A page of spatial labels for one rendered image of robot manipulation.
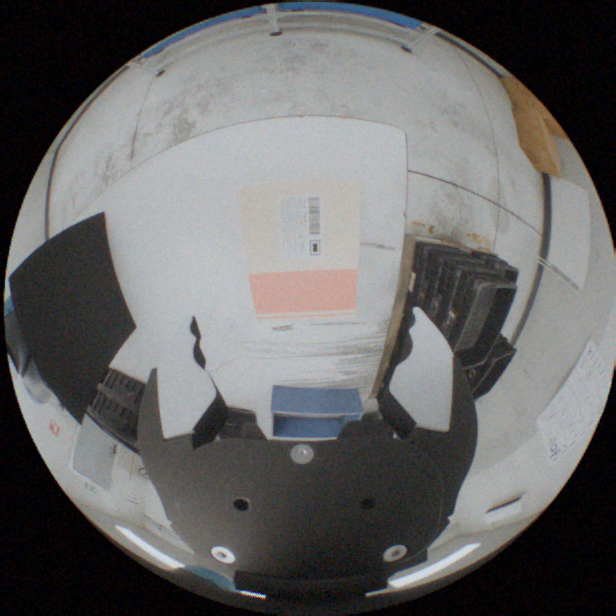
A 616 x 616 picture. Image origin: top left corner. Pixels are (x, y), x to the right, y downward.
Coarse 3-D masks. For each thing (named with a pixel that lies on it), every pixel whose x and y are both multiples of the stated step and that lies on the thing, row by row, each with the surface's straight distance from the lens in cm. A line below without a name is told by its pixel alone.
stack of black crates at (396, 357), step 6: (402, 318) 113; (402, 324) 115; (402, 330) 116; (402, 336) 115; (396, 342) 122; (402, 342) 116; (396, 348) 123; (402, 348) 114; (396, 354) 124; (390, 360) 133; (396, 360) 125; (402, 360) 116; (390, 366) 135
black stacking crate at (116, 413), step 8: (96, 400) 80; (104, 400) 78; (112, 400) 76; (96, 408) 80; (104, 408) 77; (112, 408) 74; (120, 408) 72; (128, 408) 69; (104, 416) 76; (112, 416) 73; (120, 416) 71; (128, 416) 69; (136, 416) 67; (120, 424) 70; (128, 424) 68; (136, 424) 66; (112, 432) 93; (128, 432) 67; (136, 432) 65; (120, 440) 98; (136, 448) 108
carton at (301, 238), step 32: (256, 192) 21; (288, 192) 20; (320, 192) 20; (352, 192) 21; (256, 224) 21; (288, 224) 21; (320, 224) 21; (352, 224) 21; (256, 256) 22; (288, 256) 21; (320, 256) 21; (352, 256) 22; (256, 288) 23; (288, 288) 23; (320, 288) 23; (352, 288) 23; (288, 320) 25
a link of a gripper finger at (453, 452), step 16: (464, 384) 9; (464, 400) 8; (464, 416) 8; (416, 432) 7; (432, 432) 7; (448, 432) 7; (464, 432) 8; (432, 448) 7; (448, 448) 7; (464, 448) 8; (448, 464) 7; (464, 464) 7; (448, 480) 7; (464, 480) 7; (448, 496) 7; (448, 512) 7
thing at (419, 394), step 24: (408, 336) 10; (432, 336) 10; (408, 360) 9; (432, 360) 9; (408, 384) 8; (432, 384) 8; (384, 408) 8; (408, 408) 7; (432, 408) 8; (408, 432) 8
